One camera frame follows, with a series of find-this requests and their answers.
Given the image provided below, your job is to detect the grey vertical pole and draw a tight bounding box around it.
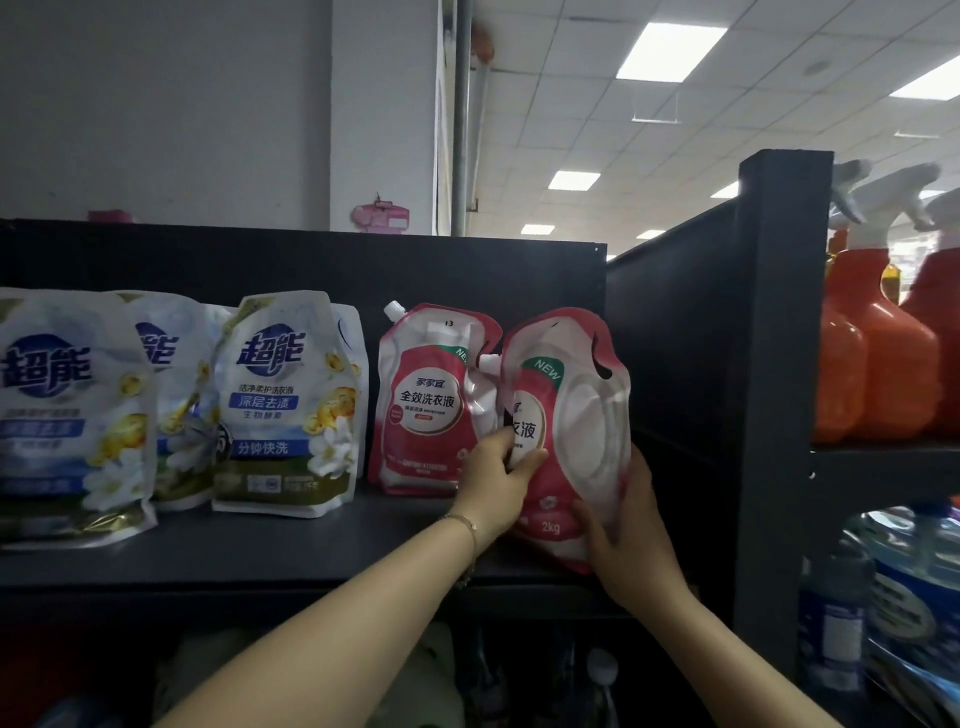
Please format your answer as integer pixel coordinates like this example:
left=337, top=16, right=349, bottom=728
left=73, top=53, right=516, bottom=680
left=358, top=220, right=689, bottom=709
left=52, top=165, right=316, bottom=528
left=452, top=0, right=475, bottom=235

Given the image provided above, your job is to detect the person's right forearm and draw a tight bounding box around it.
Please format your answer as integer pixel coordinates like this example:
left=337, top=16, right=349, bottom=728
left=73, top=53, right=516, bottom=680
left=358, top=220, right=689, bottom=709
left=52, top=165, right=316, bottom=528
left=637, top=592, right=841, bottom=728

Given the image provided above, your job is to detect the red spray bottle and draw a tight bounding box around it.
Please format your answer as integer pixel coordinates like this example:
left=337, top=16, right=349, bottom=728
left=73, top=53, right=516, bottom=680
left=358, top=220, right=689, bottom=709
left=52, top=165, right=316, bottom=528
left=899, top=187, right=960, bottom=440
left=828, top=159, right=945, bottom=442
left=813, top=224, right=871, bottom=444

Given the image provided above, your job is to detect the dark blue bottle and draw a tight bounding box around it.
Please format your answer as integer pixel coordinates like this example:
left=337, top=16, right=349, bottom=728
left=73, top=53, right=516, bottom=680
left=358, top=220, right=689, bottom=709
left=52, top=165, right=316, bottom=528
left=797, top=554, right=875, bottom=695

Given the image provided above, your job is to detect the pink bagged item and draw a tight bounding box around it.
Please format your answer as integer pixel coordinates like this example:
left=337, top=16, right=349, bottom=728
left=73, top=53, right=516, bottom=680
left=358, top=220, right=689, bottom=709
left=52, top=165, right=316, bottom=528
left=352, top=196, right=412, bottom=234

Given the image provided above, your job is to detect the dark metal shelf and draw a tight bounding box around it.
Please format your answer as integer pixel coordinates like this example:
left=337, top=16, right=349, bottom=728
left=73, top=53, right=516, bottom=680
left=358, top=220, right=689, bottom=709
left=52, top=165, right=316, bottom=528
left=0, top=149, right=960, bottom=728

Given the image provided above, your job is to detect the thin chain bracelet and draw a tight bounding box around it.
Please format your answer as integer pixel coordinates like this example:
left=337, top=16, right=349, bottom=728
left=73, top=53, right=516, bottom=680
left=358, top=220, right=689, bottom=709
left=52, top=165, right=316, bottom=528
left=438, top=512, right=481, bottom=590

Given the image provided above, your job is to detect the person's left hand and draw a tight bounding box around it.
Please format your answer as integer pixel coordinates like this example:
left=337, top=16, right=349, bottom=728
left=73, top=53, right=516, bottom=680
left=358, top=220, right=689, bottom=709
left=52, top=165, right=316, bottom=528
left=449, top=428, right=549, bottom=560

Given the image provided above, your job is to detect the person's left forearm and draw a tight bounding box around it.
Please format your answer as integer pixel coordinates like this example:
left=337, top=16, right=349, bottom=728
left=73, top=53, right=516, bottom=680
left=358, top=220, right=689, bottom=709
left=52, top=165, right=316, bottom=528
left=157, top=517, right=478, bottom=728

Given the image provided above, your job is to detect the person's right hand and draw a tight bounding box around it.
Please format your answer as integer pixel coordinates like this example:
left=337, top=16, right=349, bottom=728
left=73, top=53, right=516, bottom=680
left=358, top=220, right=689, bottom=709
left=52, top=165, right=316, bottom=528
left=573, top=442, right=691, bottom=613

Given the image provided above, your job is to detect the blue boxed bottle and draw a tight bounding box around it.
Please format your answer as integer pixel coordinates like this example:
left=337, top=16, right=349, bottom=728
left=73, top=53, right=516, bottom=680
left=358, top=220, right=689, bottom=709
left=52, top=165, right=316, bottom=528
left=847, top=502, right=960, bottom=721

